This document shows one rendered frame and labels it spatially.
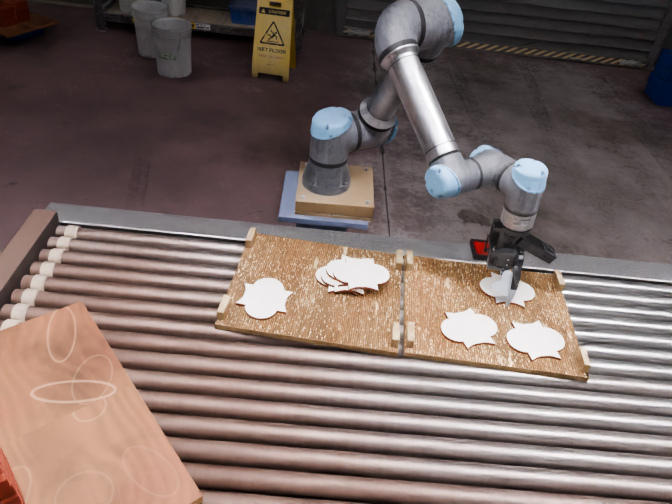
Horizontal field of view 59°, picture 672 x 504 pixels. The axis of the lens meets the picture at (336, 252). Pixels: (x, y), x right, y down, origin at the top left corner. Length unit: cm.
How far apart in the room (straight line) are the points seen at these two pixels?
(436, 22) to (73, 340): 104
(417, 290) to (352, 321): 21
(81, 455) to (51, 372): 19
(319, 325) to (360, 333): 9
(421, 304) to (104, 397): 74
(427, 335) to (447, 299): 14
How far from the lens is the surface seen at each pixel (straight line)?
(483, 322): 144
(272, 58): 485
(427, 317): 142
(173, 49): 480
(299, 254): 153
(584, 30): 643
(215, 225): 165
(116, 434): 106
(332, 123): 171
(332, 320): 136
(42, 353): 120
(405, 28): 143
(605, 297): 171
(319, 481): 113
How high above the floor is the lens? 190
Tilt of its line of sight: 38 degrees down
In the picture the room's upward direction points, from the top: 7 degrees clockwise
